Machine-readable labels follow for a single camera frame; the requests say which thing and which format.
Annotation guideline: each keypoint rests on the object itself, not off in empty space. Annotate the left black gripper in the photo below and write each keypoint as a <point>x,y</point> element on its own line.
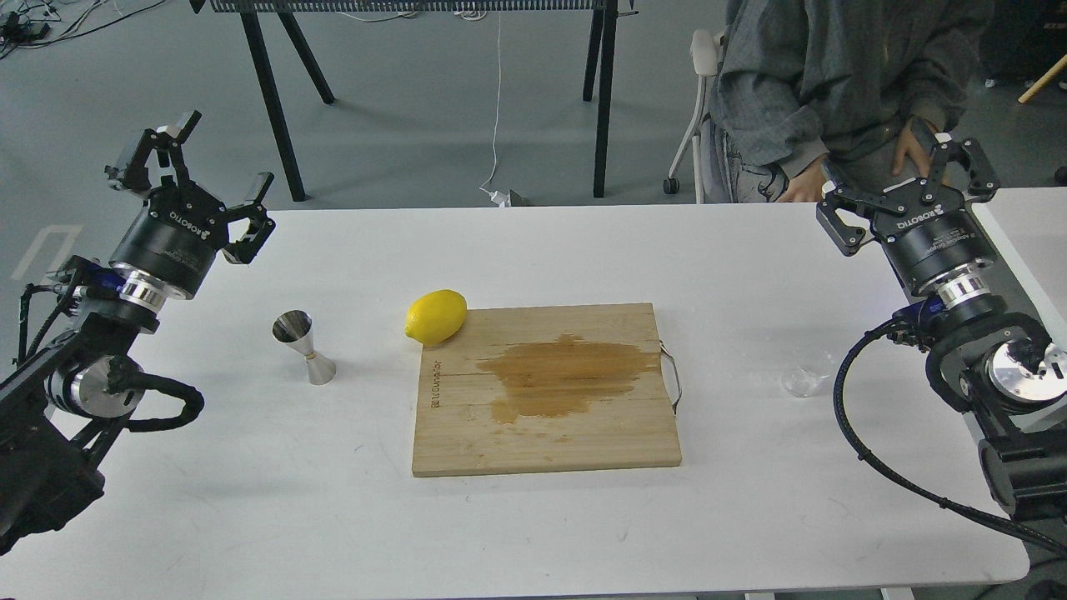
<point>177,234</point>

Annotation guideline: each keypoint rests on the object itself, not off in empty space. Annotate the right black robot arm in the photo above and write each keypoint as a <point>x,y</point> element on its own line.
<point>981,358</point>

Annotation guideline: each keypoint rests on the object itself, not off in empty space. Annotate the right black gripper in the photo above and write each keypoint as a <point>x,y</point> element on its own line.
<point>938,242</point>

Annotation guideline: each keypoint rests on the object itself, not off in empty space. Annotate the person in grey hoodie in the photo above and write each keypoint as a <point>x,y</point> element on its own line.
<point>807,84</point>

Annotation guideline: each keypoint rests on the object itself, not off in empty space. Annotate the white side table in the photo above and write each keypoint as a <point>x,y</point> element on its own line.
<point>1028,226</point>

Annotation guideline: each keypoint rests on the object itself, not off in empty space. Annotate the small clear glass cup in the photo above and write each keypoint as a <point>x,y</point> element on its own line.
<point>808,373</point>

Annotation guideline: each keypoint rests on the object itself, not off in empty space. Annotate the yellow lemon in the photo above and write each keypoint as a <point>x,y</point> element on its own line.
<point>434,317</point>

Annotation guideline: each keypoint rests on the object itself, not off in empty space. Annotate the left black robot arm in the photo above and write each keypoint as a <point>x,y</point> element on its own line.
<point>68,400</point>

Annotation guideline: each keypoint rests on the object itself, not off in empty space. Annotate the steel double jigger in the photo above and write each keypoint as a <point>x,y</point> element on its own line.
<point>295,330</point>

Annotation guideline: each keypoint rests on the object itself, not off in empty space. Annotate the wooden cutting board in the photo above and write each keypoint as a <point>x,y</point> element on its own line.
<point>544,390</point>

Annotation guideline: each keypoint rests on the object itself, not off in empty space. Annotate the white office chair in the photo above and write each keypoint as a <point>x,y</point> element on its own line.
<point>705,53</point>

